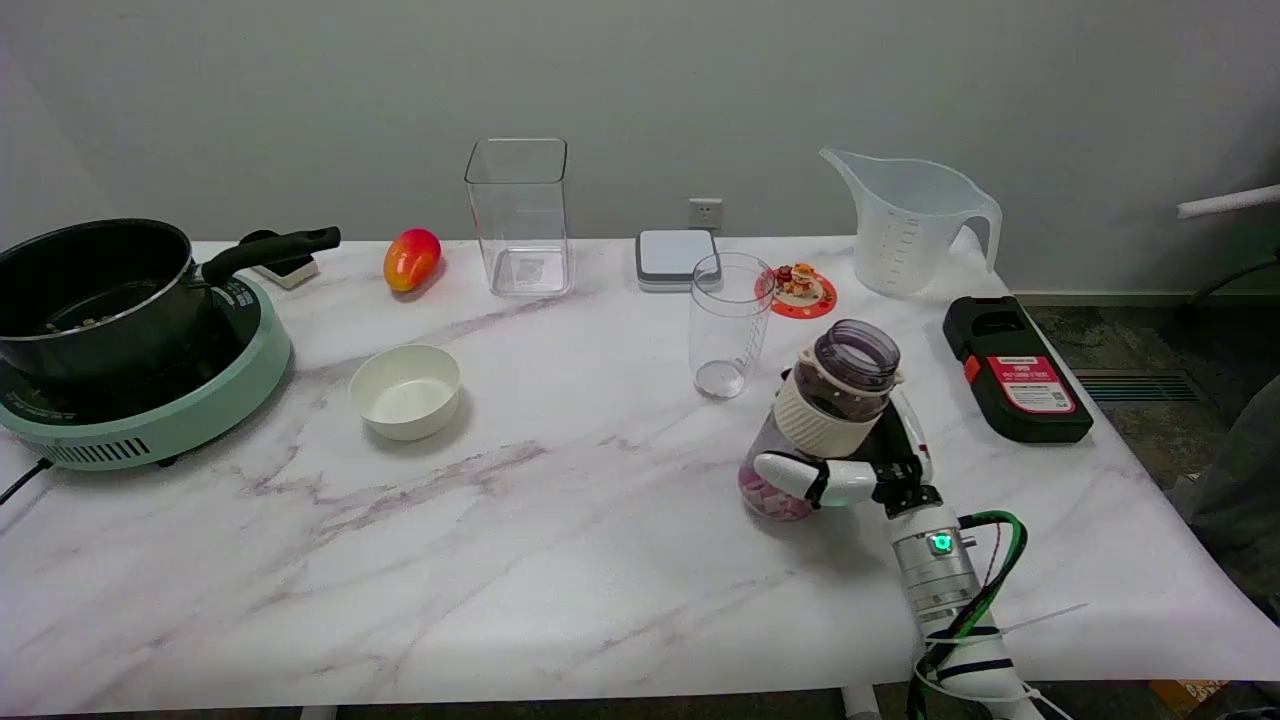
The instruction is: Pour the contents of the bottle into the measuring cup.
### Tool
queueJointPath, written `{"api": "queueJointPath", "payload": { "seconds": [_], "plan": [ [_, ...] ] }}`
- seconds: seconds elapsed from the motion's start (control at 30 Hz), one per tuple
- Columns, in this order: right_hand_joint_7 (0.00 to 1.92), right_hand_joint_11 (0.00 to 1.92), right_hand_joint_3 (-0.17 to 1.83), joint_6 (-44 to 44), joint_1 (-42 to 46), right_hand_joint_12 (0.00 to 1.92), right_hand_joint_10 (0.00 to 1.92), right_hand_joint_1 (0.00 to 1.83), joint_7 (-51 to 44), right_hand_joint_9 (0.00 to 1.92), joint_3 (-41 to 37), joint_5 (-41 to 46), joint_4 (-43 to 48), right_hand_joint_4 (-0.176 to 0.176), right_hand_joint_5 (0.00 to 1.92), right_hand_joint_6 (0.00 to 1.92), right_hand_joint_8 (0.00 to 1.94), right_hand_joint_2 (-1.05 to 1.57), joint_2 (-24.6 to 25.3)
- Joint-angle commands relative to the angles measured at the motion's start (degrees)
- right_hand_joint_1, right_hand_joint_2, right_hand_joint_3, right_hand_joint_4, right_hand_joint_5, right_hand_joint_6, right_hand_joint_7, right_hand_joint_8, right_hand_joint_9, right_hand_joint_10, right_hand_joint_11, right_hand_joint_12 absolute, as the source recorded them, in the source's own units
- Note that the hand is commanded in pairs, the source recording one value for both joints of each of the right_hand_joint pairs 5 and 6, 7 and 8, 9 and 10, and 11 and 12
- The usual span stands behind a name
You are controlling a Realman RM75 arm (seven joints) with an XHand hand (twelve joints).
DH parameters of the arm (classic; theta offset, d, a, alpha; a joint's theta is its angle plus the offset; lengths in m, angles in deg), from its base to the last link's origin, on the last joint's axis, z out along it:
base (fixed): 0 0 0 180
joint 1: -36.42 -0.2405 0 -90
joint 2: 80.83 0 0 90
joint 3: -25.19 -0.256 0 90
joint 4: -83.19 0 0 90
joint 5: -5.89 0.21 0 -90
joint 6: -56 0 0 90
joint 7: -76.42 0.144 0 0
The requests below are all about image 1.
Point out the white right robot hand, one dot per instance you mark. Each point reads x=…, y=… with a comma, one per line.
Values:
x=850, y=482

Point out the clear bottle with white sleeve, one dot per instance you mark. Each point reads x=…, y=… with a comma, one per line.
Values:
x=830, y=400

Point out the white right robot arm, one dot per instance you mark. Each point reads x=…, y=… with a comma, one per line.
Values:
x=935, y=575

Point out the tall clear measuring cup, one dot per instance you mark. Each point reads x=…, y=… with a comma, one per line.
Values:
x=730, y=330

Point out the large translucent measuring jug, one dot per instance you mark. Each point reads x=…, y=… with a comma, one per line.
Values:
x=905, y=240

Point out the red round coaster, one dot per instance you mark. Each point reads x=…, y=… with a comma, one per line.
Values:
x=805, y=305

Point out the black device with red label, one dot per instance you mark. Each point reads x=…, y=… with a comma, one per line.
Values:
x=1020, y=385

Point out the white table leg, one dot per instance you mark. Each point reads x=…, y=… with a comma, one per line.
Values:
x=318, y=713
x=860, y=703

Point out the white zip tie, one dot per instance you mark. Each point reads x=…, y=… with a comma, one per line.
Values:
x=1050, y=615

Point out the white grey kitchen scale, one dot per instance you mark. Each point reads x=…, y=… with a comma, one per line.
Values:
x=677, y=258

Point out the floor vent grille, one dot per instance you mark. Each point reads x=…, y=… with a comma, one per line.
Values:
x=1135, y=386

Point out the grey fabric chair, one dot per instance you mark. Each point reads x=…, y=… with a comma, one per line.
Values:
x=1245, y=480

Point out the orange cardboard box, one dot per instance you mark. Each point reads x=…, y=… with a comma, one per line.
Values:
x=1185, y=692

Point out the clear square container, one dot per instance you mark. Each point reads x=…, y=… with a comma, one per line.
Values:
x=520, y=225

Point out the white bowl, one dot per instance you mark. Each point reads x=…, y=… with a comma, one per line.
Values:
x=405, y=392

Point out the white pipe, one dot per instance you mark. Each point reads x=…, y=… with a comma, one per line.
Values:
x=1230, y=201

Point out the red yellow mango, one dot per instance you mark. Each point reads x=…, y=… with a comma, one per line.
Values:
x=411, y=259

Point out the green induction cooker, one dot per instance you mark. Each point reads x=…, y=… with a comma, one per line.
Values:
x=200, y=410

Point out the black saucepan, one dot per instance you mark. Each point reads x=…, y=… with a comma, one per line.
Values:
x=90, y=330

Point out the white wall socket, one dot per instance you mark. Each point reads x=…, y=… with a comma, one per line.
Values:
x=705, y=213

